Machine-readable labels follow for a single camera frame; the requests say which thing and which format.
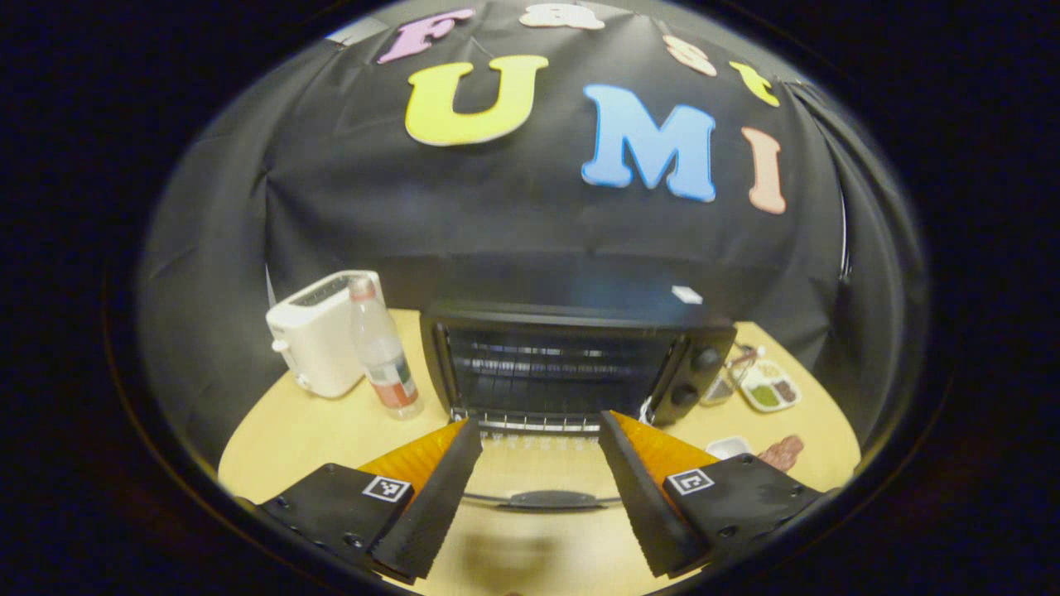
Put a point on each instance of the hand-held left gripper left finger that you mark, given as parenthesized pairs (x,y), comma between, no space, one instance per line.
(435,505)

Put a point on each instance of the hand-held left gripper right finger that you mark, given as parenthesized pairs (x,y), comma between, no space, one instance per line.
(642,505)

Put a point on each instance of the black electric oven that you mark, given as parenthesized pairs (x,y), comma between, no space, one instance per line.
(696,372)

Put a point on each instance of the brown steak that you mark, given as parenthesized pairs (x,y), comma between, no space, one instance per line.
(782,454)

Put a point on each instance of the white rectangular tray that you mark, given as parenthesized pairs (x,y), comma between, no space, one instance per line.
(729,448)

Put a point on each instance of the clear plastic water bottle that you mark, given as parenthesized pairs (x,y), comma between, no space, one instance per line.
(385,364)

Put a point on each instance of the white divided plate with beans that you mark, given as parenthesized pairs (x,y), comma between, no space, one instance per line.
(770,389)

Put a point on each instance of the thin stick with white tip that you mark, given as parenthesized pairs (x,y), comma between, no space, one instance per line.
(749,354)

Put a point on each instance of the white toaster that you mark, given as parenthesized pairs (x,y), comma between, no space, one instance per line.
(319,343)

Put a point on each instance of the black backdrop cloth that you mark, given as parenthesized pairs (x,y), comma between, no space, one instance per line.
(373,207)

